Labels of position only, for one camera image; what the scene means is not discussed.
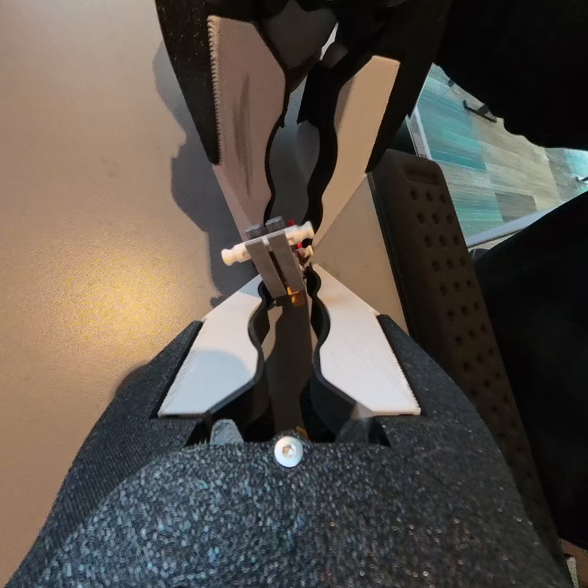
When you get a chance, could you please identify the black office chair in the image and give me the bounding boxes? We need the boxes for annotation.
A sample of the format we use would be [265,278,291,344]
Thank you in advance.
[471,190,588,549]

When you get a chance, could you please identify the person's right forearm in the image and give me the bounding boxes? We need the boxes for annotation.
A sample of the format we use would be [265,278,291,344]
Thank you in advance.
[432,0,588,151]

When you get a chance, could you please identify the black perforated pad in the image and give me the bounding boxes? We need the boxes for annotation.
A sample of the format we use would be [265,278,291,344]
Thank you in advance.
[367,149,568,556]

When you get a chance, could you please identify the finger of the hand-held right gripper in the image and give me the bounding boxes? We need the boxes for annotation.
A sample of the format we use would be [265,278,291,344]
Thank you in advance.
[304,55,401,233]
[208,15,295,227]

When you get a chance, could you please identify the toy rod and connector assembly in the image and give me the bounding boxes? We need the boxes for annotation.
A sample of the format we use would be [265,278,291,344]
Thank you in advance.
[220,216,319,307]

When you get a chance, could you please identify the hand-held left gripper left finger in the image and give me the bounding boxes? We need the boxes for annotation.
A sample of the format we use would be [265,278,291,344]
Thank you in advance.
[157,276,267,420]

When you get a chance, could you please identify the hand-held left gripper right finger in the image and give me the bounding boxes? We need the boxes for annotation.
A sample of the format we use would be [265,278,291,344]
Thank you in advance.
[307,264,422,420]

